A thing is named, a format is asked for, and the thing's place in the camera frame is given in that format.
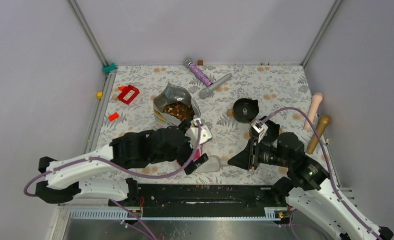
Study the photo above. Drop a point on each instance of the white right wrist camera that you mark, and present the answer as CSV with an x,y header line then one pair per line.
x,y
258,130

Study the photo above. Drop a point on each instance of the clear plastic scoop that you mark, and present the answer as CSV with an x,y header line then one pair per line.
x,y
213,164

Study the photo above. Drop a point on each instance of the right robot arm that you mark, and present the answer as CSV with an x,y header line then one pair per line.
x,y
308,188

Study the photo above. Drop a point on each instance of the wooden bowl stand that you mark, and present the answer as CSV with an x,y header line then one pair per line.
x,y
229,112

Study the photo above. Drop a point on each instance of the purple glitter microphone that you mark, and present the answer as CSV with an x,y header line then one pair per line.
x,y
197,72

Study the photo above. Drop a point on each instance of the red toy block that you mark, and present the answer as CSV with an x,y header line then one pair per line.
x,y
128,94

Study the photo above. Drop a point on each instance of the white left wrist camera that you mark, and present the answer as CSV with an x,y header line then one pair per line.
x,y
198,133

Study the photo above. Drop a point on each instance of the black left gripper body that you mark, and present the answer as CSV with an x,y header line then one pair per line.
x,y
183,155

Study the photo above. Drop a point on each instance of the gold microphone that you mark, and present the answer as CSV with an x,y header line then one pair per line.
x,y
323,122

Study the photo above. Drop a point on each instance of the pink microphone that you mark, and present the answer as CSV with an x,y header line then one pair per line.
x,y
317,98

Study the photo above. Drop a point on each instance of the grey microphone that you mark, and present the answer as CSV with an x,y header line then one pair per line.
x,y
206,92

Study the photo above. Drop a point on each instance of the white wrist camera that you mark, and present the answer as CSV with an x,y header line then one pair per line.
x,y
258,130
198,133

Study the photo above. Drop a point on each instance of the teal clip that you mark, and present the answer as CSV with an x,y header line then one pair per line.
x,y
109,68

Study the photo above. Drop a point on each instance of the small orange block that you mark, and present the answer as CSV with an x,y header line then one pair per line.
x,y
113,116

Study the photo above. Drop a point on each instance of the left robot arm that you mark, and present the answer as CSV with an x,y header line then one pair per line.
x,y
61,181

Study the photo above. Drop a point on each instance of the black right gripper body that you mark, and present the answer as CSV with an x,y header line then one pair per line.
x,y
266,154

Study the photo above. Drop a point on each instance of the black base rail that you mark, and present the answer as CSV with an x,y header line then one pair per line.
x,y
203,201

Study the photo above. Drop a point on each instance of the black bowl paw print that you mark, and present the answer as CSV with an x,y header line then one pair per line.
x,y
272,132

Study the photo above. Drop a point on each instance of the pet food bag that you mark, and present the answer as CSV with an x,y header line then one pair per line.
x,y
174,105

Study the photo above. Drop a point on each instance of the black bowl fishbone print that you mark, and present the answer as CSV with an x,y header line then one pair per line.
x,y
245,110

